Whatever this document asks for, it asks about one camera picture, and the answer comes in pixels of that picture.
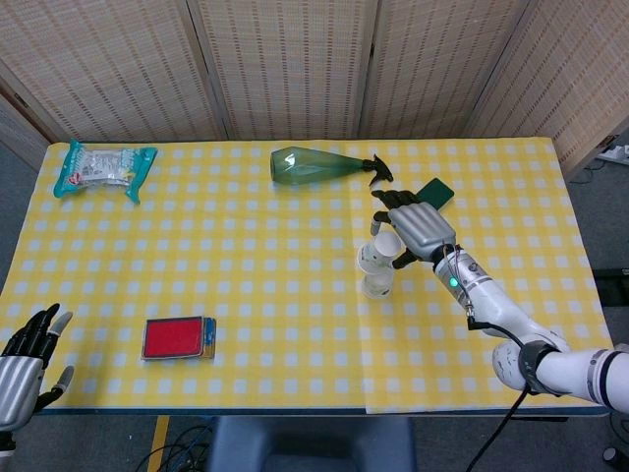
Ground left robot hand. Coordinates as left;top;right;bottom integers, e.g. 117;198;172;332
0;303;76;434

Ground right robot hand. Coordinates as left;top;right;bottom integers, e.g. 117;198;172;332
369;184;457;270

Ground white paper cup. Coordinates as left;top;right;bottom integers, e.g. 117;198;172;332
356;231;402;274
361;268;395;300

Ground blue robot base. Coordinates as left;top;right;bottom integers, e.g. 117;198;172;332
204;415;418;472

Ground green and yellow sponge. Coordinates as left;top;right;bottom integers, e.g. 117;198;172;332
416;177;456;214

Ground yellow checked tablecloth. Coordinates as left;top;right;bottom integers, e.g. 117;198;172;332
0;141;369;411
346;139;615;417

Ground green plastic spray bottle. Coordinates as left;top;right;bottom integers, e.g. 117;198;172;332
269;146;396;191

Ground red flat box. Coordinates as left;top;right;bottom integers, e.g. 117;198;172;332
140;315;218;364

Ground woven folding screen panel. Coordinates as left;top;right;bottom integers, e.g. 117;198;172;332
186;0;382;142
0;90;51;161
464;0;629;181
0;0;228;145
357;0;544;140

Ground teal snack bag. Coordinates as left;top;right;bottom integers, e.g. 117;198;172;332
52;139;159;205

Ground floor cable bundle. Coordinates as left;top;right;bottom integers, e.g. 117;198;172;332
136;424;213;472

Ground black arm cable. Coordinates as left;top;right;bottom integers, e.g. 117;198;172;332
464;314;571;472

